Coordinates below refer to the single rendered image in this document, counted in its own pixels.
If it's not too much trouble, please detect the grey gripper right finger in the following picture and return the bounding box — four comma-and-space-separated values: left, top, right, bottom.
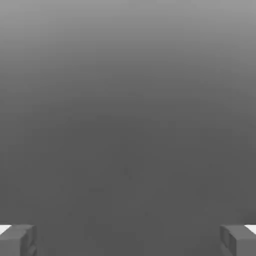
219, 224, 256, 256

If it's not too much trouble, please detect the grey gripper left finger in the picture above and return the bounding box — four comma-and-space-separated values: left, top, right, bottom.
0, 224, 38, 256

